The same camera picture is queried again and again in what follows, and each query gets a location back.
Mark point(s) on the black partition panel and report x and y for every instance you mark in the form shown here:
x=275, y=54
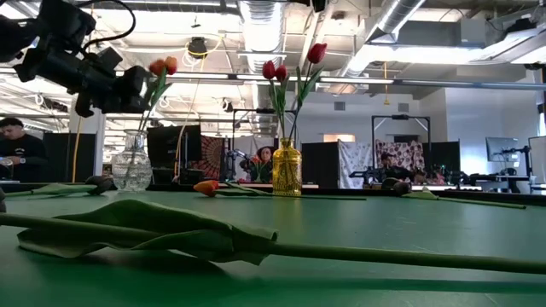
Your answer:
x=59, y=158
x=441, y=155
x=320, y=166
x=170, y=145

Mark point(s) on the black artificial tulip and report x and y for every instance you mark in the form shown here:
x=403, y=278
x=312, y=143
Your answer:
x=403, y=188
x=102, y=184
x=170, y=230

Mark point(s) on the red mandala tapestry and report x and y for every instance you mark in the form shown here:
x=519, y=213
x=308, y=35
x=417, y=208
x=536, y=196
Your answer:
x=213, y=153

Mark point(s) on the orange artificial tulip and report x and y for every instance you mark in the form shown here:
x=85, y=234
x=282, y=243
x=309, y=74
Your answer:
x=157, y=67
x=207, y=187
x=171, y=65

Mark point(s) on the person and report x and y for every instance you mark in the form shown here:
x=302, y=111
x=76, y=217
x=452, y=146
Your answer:
x=21, y=149
x=265, y=155
x=390, y=170

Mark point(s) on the tall ribbed clear glass vase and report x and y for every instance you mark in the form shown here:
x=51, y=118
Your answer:
x=132, y=170

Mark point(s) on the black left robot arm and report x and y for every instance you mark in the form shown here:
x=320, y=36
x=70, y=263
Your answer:
x=64, y=21

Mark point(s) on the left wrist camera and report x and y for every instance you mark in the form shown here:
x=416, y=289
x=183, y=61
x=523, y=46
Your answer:
x=111, y=57

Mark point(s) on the white patterned tapestry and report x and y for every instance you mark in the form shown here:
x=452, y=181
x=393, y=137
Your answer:
x=356, y=162

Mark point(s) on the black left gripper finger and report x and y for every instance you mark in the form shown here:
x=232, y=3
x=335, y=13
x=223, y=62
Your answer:
x=133, y=81
x=135, y=104

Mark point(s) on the yellow glass vase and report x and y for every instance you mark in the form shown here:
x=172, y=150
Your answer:
x=286, y=170

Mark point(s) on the grey computer monitor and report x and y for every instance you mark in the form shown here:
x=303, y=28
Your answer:
x=502, y=149
x=538, y=153

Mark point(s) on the smooth silver ceiling duct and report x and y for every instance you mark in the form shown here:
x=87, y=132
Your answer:
x=396, y=17

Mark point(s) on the red floral tapestry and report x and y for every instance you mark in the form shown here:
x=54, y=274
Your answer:
x=405, y=153

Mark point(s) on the ribbed silver ceiling duct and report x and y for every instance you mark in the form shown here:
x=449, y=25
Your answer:
x=261, y=30

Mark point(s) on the green table mat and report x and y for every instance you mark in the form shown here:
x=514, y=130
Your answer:
x=384, y=239

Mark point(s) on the red artificial tulip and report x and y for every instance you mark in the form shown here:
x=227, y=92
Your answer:
x=268, y=69
x=317, y=53
x=281, y=72

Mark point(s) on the ceiling light strip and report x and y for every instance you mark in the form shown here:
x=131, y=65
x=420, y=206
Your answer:
x=358, y=80

